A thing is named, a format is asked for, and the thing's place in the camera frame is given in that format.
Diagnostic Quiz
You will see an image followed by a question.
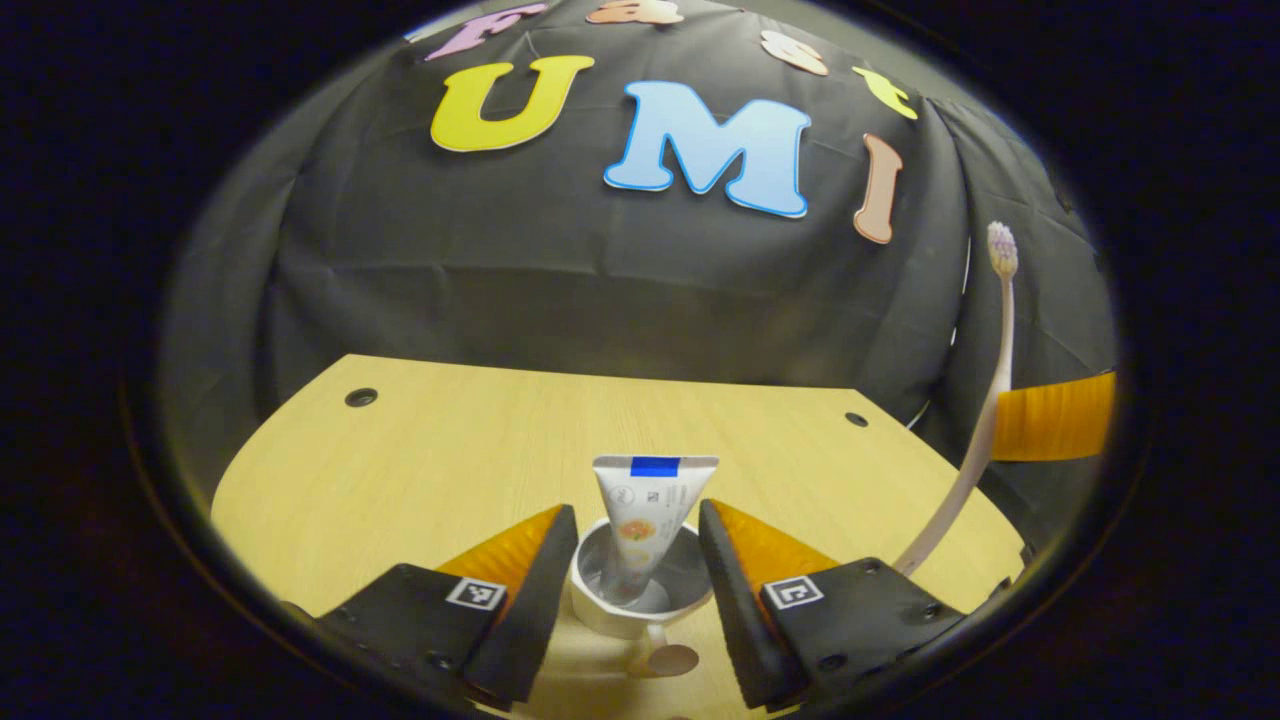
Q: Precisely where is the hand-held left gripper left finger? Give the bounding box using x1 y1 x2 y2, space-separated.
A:
285 504 579 713

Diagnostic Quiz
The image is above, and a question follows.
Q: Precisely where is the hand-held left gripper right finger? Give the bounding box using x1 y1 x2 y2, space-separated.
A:
698 498 966 713

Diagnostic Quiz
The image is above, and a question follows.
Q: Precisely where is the white cup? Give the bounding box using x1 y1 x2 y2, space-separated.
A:
570 517 716 681

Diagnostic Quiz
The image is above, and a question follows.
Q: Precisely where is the white toothbrush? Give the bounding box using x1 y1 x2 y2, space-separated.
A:
893 222 1020 578

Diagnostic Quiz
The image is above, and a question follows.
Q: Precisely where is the white toothpaste tube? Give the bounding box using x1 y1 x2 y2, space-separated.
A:
592 455 721 608

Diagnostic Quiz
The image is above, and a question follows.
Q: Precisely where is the wooden desktop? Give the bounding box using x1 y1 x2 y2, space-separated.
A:
210 354 1029 720

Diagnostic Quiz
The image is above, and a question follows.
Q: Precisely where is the black backdrop cloth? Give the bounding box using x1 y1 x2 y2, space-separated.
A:
160 0 1119 541

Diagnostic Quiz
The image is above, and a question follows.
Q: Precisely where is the thin white cable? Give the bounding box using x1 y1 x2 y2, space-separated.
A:
905 238 974 431

